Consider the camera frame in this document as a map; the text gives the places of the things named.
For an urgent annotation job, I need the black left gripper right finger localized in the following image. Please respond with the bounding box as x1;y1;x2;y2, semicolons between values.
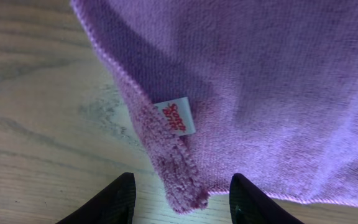
229;173;303;224

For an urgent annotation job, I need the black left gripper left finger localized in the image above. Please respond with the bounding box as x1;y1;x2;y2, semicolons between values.
57;172;136;224

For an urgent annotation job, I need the purple microfiber cloth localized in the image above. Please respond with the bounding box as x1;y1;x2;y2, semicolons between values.
72;0;358;213

